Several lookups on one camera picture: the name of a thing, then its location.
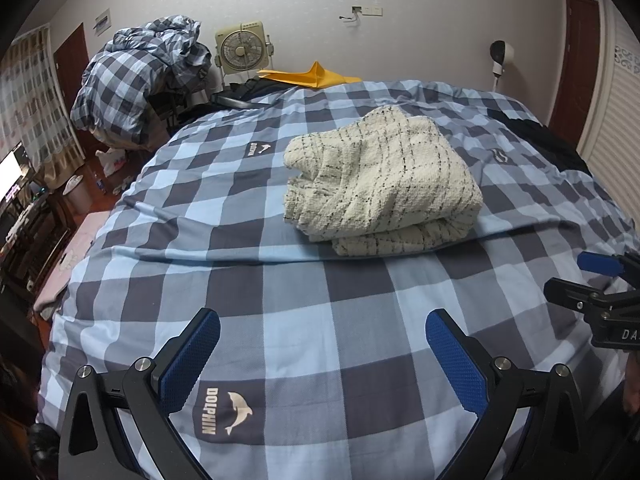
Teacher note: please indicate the yellow cloth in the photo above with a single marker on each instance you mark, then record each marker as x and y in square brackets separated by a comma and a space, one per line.
[317, 77]

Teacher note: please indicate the white electrical panel box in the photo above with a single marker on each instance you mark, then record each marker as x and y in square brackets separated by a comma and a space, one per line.
[102, 23]

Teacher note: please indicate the beige box fan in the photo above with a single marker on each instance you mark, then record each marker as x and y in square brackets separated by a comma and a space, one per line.
[243, 48]

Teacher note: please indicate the bundled blue checkered quilt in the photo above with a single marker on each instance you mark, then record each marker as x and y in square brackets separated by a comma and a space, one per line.
[113, 102]

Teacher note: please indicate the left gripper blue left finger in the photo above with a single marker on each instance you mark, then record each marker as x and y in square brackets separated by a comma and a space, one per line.
[94, 444]

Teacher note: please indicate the computer monitor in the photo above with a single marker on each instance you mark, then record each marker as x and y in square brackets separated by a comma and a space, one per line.
[13, 167]

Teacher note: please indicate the patterned curtain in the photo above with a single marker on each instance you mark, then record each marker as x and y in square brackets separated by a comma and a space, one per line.
[33, 112]

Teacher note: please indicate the white louvered wardrobe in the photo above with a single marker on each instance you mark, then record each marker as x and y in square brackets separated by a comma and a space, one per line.
[610, 142]

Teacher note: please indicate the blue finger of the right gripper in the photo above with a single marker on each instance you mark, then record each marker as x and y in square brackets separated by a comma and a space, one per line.
[614, 266]
[613, 318]

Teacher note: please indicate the cream plaid tweed shirt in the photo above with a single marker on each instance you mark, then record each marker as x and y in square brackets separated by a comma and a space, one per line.
[388, 184]

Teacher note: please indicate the white wall camera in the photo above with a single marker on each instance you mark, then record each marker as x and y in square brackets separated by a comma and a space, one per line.
[502, 55]

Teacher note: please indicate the brown door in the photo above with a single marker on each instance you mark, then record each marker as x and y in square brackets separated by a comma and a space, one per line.
[579, 70]

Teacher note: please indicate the white plastic bag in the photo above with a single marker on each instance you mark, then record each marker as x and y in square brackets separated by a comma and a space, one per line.
[111, 161]

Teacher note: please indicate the wall socket with wires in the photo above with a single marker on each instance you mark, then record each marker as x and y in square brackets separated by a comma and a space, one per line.
[362, 12]

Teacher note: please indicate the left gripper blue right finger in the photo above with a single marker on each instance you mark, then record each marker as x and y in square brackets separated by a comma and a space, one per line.
[552, 443]

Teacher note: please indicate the black garment on bed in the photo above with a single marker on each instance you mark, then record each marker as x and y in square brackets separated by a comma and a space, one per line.
[556, 150]

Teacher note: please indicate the pink bench cushion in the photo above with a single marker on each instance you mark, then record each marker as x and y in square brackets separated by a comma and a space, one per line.
[75, 250]

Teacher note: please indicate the dark wooden desk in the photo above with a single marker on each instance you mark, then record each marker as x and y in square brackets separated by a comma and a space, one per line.
[28, 259]

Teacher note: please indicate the blue checkered bed sheet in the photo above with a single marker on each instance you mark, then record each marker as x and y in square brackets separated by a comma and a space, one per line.
[322, 370]

